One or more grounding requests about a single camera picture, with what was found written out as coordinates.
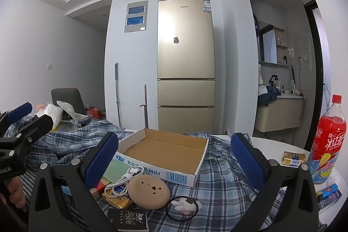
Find white cardboard box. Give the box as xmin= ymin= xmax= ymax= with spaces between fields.
xmin=115 ymin=128 xmax=210 ymax=187

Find grey chair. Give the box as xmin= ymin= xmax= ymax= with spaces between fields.
xmin=51 ymin=88 xmax=86 ymax=115

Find beige vanity cabinet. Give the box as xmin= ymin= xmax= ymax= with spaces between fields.
xmin=254 ymin=96 xmax=305 ymax=132

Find bathroom wall shelf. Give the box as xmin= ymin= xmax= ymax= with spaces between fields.
xmin=273 ymin=27 xmax=290 ymax=67

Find white plastic bag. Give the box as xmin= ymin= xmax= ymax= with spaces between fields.
xmin=35 ymin=101 xmax=79 ymax=132

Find gold cigarette pack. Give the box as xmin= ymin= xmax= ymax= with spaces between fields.
xmin=281 ymin=151 xmax=307 ymax=166

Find gold refrigerator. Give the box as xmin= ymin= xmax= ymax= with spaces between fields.
xmin=156 ymin=0 xmax=216 ymax=132

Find blue packet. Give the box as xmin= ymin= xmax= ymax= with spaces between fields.
xmin=317 ymin=184 xmax=342 ymax=209

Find person's left hand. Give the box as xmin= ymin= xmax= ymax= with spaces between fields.
xmin=5 ymin=176 xmax=28 ymax=209

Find black hair tie white bunny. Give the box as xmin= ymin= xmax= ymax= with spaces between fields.
xmin=166 ymin=195 xmax=202 ymax=222

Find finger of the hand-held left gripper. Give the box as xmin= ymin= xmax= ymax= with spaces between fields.
xmin=0 ymin=114 xmax=53 ymax=156
xmin=0 ymin=102 xmax=33 ymax=137

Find gold snack packet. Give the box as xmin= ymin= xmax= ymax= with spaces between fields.
xmin=102 ymin=186 xmax=134 ymax=209

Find green pad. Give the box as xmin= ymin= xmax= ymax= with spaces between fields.
xmin=105 ymin=160 xmax=131 ymax=184

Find grey wall panel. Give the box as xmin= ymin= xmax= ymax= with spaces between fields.
xmin=124 ymin=0 xmax=149 ymax=33

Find black packet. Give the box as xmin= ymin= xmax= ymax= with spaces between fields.
xmin=107 ymin=207 xmax=149 ymax=232

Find red bags on floor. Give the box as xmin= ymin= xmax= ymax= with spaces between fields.
xmin=87 ymin=105 xmax=105 ymax=119

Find blue plaid shirt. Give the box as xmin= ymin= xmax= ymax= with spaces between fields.
xmin=5 ymin=115 xmax=275 ymax=232

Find white charging cable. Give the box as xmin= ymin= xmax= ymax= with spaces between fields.
xmin=105 ymin=167 xmax=146 ymax=198

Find red soda bottle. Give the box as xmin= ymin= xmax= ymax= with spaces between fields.
xmin=311 ymin=94 xmax=347 ymax=185

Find round beige cushion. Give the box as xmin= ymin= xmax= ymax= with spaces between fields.
xmin=128 ymin=175 xmax=171 ymax=208

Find bathroom mirror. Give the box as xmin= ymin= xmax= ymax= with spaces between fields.
xmin=258 ymin=21 xmax=278 ymax=64

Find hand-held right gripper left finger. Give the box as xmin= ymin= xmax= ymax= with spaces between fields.
xmin=28 ymin=131 xmax=120 ymax=232

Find grey mop handle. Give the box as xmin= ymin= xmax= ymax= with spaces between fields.
xmin=115 ymin=63 xmax=122 ymax=128

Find dark blue clothing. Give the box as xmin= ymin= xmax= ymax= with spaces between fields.
xmin=258 ymin=85 xmax=282 ymax=106

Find dark broom stick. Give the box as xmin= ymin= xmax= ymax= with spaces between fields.
xmin=139 ymin=84 xmax=149 ymax=129

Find red box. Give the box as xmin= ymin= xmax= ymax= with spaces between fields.
xmin=90 ymin=178 xmax=112 ymax=198

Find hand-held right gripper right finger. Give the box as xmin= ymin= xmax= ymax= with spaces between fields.
xmin=231 ymin=132 xmax=320 ymax=232

